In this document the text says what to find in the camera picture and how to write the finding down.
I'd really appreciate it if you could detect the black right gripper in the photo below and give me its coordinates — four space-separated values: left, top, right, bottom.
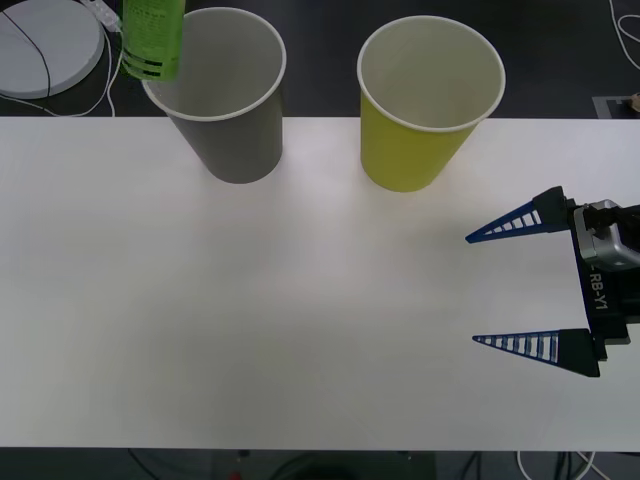
464 185 640 379

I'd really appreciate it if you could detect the green plastic bottle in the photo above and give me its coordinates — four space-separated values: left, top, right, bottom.
118 0 187 83

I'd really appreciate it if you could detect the yellow-green waste bin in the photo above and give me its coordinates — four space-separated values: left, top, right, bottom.
356 14 507 194

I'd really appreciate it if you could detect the grey waste bin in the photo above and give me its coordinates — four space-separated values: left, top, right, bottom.
141 6 288 185

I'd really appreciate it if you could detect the white power strip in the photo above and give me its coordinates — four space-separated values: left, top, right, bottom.
83 0 124 32

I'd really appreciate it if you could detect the white round disc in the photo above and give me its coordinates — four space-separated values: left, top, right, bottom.
0 0 107 100

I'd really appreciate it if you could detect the white cable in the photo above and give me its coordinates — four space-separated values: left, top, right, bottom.
0 27 124 119
515 449 592 480
606 0 640 71

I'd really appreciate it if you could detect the black cable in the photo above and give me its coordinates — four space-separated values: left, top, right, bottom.
0 8 54 99

